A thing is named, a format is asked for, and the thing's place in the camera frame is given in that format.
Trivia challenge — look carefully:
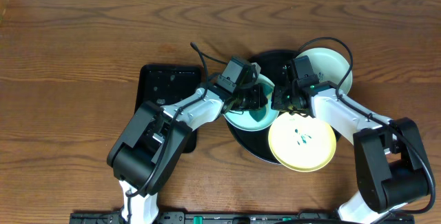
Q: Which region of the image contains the yellow plate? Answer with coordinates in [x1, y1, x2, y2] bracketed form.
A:
[268, 113, 337, 172]

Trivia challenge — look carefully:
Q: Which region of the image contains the white plate with blue stain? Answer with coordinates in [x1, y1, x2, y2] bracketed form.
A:
[296, 48, 349, 99]

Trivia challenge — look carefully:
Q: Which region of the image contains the rectangular black tray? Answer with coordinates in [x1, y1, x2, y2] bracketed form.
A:
[134, 64, 201, 154]

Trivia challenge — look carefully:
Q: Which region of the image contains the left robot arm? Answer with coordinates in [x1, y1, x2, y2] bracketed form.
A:
[107, 83, 268, 223]

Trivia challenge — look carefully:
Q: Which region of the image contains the light blue plate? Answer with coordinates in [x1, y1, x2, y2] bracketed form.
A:
[223, 74, 279, 132]

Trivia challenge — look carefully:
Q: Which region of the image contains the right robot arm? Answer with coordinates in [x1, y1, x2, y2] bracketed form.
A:
[271, 79, 436, 223]

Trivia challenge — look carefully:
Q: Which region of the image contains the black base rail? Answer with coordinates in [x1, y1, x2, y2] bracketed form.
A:
[68, 210, 416, 224]

